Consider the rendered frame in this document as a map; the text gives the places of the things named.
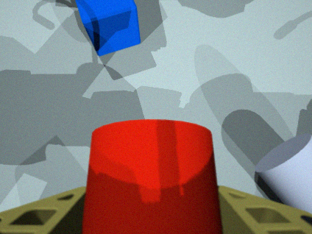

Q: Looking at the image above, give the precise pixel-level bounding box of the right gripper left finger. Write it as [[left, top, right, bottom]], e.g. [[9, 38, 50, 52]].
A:
[[0, 187, 86, 234]]

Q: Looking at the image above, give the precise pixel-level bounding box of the blue cube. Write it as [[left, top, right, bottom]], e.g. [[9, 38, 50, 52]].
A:
[[76, 0, 141, 56]]

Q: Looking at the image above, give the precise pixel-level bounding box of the red cylinder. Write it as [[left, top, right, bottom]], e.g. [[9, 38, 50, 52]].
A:
[[81, 119, 223, 234]]

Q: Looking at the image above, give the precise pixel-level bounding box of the white cylinder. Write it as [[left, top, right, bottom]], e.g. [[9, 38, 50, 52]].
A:
[[255, 133, 312, 214]]

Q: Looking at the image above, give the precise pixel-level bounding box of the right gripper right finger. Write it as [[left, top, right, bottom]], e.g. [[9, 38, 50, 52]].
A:
[[218, 185, 312, 234]]

